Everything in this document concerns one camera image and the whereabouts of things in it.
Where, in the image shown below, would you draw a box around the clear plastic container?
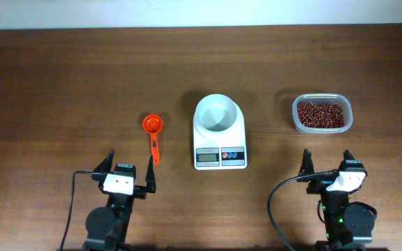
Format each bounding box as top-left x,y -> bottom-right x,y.
292,93 -> 353,135

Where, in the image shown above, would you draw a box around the right black cable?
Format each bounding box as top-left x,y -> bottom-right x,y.
267,170 -> 338,251

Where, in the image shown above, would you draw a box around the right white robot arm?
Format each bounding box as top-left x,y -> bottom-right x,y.
299,149 -> 377,250

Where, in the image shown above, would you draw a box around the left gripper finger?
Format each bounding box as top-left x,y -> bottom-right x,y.
93,149 -> 114,174
145,155 -> 156,193

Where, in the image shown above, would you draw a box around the white bowl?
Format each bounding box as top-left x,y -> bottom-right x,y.
193,93 -> 238,132

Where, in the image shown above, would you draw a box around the white kitchen scale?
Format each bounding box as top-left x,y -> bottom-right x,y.
193,106 -> 248,170

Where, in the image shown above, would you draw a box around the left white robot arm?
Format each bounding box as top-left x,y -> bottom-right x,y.
82,151 -> 156,251

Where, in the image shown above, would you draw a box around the black cable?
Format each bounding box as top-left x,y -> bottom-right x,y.
267,170 -> 338,251
58,170 -> 99,251

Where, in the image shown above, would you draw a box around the red beans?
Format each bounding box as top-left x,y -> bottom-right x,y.
297,102 -> 344,128

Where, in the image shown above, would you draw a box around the left black cable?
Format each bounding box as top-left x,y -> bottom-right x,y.
58,170 -> 99,251

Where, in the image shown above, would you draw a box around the orange measuring scoop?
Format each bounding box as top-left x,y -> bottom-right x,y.
142,114 -> 163,165

